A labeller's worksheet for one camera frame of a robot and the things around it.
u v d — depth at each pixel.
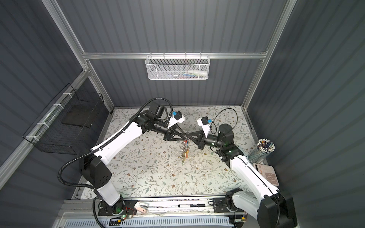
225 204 0.73
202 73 0.88
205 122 0.63
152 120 0.61
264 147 0.80
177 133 0.66
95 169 0.43
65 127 0.75
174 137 0.67
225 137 0.56
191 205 0.74
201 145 0.64
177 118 0.64
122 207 0.70
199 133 0.65
